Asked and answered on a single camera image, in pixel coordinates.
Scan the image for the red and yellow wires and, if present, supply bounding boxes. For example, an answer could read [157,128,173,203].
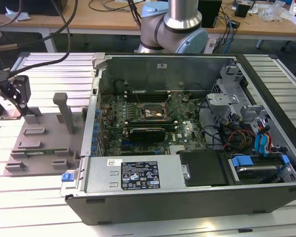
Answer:
[223,128,257,150]

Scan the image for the green motherboard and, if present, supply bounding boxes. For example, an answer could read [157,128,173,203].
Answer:
[96,91,213,158]

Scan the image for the black plastic shroud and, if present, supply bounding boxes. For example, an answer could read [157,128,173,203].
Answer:
[179,149,237,188]

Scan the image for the white crumpled paper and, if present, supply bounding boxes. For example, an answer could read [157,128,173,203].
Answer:
[4,6,32,22]

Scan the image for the CPU socket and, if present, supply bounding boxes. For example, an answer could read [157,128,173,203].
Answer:
[139,101,170,119]

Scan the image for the tall black box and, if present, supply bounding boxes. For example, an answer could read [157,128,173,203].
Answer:
[201,0,222,28]

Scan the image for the grey case latch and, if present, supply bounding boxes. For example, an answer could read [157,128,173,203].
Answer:
[91,52,107,70]

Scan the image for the white labelled tag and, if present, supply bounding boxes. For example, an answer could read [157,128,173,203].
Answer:
[207,39,217,54]

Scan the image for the silver power supply unit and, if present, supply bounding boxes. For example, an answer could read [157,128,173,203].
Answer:
[84,155,186,195]

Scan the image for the clear plastic bags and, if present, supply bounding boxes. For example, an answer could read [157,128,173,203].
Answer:
[259,2,293,22]

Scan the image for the green RAM stick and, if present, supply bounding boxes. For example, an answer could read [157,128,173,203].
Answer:
[26,147,70,157]

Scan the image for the dark grey PC case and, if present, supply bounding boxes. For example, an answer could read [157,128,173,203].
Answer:
[60,52,296,226]

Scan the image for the metal socket cover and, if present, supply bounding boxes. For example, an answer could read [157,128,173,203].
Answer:
[164,91,184,118]

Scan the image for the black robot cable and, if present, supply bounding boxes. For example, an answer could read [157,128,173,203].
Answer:
[9,26,72,76]
[16,0,79,48]

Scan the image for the RAM slot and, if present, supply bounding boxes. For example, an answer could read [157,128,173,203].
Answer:
[125,93,170,97]
[125,98,170,103]
[125,95,170,100]
[124,120,178,125]
[124,118,178,122]
[125,90,170,94]
[127,123,178,128]

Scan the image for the wooden desk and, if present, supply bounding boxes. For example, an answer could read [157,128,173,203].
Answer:
[0,0,296,54]

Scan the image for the wide black monitor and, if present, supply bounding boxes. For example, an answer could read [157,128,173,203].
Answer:
[0,0,65,15]

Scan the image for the silver metal drive cage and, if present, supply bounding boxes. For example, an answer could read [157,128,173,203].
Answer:
[206,65,271,124]

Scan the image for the grey parts rack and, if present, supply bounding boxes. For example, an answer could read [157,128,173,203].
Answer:
[4,92,89,177]

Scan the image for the hard disk in blue carrier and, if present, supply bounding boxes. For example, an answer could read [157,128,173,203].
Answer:
[228,153,291,185]

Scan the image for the black graphics card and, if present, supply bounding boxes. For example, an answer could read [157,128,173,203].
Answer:
[123,127,166,143]

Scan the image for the black round case speaker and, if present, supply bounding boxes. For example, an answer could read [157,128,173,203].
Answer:
[114,80,126,94]

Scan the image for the small black bin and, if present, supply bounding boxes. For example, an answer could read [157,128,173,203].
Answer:
[235,3,251,18]

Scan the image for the blue flat wire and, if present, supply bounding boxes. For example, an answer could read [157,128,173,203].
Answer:
[255,132,263,155]
[261,124,271,156]

